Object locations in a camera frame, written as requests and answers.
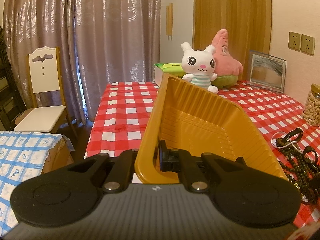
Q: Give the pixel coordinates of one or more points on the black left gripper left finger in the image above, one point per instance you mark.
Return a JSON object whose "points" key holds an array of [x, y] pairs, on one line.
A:
{"points": [[121, 173]]}

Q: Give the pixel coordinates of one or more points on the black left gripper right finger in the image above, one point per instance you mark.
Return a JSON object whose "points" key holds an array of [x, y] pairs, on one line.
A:
{"points": [[185, 165]]}

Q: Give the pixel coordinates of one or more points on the yellow plastic tray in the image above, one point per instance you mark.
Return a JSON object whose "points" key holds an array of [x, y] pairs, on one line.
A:
{"points": [[191, 118]]}

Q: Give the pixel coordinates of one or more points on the black wristwatch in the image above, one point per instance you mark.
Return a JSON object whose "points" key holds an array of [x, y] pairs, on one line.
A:
{"points": [[311, 158], [298, 132]]}

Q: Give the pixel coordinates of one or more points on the red checkered tablecloth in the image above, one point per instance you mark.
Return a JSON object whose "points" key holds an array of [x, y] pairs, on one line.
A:
{"points": [[125, 109]]}

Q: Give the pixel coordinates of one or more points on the green tissue pack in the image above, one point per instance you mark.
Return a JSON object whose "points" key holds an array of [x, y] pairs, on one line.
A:
{"points": [[174, 69]]}

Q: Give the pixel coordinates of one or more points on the white bunny plush toy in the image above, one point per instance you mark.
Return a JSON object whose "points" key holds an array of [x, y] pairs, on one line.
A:
{"points": [[199, 66]]}

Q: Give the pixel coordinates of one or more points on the blue checkered cloth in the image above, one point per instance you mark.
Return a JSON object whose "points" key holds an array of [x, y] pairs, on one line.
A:
{"points": [[25, 155]]}

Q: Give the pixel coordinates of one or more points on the pink starfish plush toy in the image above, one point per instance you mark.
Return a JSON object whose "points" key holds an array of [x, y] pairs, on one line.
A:
{"points": [[227, 68]]}

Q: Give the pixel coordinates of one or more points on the dark shelf rack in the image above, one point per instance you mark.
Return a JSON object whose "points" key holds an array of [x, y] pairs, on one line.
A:
{"points": [[12, 104]]}

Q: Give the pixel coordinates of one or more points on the grey patterned curtain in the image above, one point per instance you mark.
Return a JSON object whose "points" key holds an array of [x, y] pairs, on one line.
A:
{"points": [[100, 42]]}

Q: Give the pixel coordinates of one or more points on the jar of nuts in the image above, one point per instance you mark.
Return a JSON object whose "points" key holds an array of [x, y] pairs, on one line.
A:
{"points": [[311, 111]]}

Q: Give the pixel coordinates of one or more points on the wooden door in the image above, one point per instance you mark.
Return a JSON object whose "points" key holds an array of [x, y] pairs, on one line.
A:
{"points": [[248, 22]]}

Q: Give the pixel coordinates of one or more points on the glass picture frame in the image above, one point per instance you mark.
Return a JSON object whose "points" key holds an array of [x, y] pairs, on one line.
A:
{"points": [[266, 71]]}

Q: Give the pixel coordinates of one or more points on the wooden wardrobe handle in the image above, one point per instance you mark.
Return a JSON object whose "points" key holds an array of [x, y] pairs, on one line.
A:
{"points": [[169, 21]]}

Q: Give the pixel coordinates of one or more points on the left wall socket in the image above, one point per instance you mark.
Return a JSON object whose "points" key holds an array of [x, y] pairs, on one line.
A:
{"points": [[294, 41]]}

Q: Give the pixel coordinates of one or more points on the wall socket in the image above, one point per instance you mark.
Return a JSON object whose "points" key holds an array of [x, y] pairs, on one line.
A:
{"points": [[294, 41], [307, 44]]}

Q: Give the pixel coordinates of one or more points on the right wall socket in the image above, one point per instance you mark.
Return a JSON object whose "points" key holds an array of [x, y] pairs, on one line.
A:
{"points": [[307, 44]]}

